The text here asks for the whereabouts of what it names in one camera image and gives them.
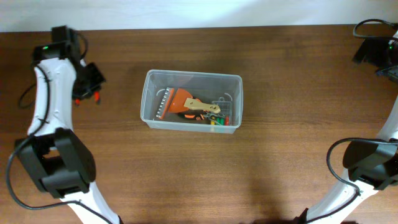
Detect orange socket bit rail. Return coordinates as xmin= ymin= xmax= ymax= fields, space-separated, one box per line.
xmin=155 ymin=87 xmax=175 ymax=119

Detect orange-handled needle-nose pliers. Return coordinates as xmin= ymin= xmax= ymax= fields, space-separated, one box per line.
xmin=177 ymin=112 xmax=226 ymax=126

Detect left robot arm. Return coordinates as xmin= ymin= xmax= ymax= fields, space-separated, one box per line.
xmin=6 ymin=26 xmax=122 ymax=223

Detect clear screwdriver bit case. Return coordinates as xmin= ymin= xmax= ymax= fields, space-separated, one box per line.
xmin=210 ymin=97 xmax=233 ymax=126

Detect orange scraper with wooden handle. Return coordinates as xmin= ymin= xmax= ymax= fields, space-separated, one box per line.
xmin=169 ymin=88 xmax=221 ymax=113

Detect clear plastic container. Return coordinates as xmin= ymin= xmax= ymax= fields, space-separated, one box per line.
xmin=141 ymin=70 xmax=243 ymax=134

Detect small red-handled cutting pliers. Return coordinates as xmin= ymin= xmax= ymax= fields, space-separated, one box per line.
xmin=74 ymin=91 xmax=101 ymax=106

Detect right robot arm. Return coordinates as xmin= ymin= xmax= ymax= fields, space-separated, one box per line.
xmin=294 ymin=35 xmax=397 ymax=223

